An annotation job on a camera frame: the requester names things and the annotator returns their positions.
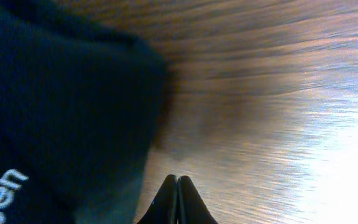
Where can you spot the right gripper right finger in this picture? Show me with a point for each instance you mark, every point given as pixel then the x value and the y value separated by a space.
pixel 191 209

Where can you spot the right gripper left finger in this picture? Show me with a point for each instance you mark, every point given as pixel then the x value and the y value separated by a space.
pixel 163 209

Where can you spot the black t-shirt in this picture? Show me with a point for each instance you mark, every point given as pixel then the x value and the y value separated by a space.
pixel 79 105

